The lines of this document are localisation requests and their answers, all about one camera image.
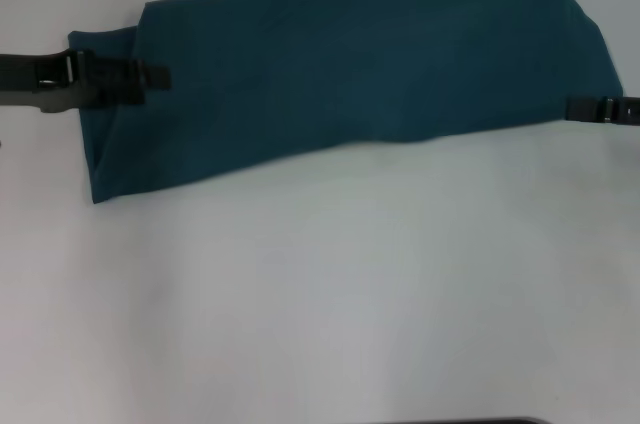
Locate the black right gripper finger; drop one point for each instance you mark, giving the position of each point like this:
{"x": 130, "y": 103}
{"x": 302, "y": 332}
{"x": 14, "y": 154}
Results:
{"x": 585, "y": 110}

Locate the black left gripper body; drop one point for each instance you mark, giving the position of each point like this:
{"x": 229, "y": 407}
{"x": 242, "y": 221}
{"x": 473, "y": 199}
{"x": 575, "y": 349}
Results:
{"x": 30, "y": 79}

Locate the teal t-shirt with beige print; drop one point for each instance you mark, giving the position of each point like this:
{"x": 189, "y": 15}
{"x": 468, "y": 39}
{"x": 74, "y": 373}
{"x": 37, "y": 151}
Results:
{"x": 350, "y": 69}

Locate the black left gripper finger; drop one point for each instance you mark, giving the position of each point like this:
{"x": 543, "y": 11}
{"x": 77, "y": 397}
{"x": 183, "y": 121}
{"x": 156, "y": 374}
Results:
{"x": 150, "y": 76}
{"x": 120, "y": 98}

